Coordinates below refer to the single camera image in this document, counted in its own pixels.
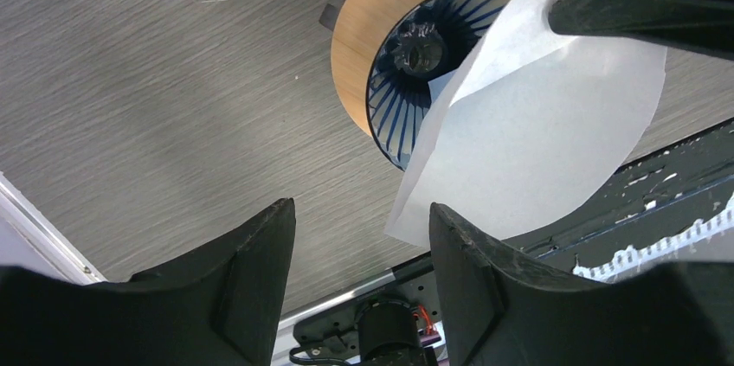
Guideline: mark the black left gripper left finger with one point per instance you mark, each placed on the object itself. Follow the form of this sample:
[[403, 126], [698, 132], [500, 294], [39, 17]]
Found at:
[[218, 304]]

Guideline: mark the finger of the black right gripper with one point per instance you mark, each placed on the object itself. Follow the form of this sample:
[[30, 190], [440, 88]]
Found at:
[[700, 26]]

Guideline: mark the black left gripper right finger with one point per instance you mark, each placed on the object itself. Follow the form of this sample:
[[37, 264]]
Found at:
[[500, 306]]

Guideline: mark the dark smoky glass dripper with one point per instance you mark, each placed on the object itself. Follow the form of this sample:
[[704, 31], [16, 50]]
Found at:
[[329, 16]]

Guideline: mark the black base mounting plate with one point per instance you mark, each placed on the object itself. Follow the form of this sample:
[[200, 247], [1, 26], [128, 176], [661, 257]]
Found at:
[[673, 204]]

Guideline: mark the aluminium frame rail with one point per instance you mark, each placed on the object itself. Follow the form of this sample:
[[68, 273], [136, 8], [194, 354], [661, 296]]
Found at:
[[29, 240]]

